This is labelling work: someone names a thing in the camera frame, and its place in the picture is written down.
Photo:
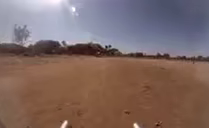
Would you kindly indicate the low dark building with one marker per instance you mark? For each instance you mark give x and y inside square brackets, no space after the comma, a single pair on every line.
[85,49]

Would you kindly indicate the robot's own part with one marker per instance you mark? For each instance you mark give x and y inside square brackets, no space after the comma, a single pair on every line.
[136,125]
[63,124]

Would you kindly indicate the tall thin tree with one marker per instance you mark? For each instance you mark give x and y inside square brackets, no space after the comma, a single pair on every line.
[21,34]

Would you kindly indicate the row of low bushes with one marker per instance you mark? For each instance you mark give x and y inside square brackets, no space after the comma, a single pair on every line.
[148,55]

